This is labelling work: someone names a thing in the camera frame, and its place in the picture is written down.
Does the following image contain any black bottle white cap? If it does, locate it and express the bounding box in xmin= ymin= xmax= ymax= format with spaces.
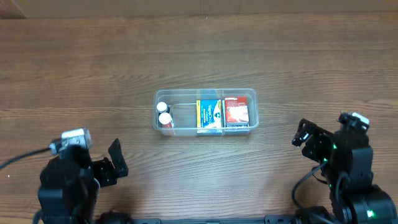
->
xmin=156 ymin=101 xmax=170 ymax=114

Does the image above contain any blue yellow VapoDrops box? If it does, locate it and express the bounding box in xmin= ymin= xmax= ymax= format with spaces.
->
xmin=196 ymin=100 xmax=222 ymax=129

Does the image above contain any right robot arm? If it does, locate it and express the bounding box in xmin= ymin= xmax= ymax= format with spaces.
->
xmin=290 ymin=113 xmax=397 ymax=223

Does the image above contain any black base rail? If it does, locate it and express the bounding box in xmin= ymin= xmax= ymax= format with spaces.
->
xmin=127 ymin=215 xmax=295 ymax=224

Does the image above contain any red orange medicine box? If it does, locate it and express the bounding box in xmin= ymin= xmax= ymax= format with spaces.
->
xmin=224 ymin=96 xmax=249 ymax=127

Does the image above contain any clear plastic container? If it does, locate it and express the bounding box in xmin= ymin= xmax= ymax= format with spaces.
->
xmin=153 ymin=88 xmax=259 ymax=136

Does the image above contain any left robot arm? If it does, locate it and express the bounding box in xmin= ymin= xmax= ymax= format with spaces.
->
xmin=32 ymin=139 xmax=129 ymax=223

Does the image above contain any orange tube white cap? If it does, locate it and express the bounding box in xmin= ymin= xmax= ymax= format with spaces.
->
xmin=159 ymin=113 xmax=175 ymax=136

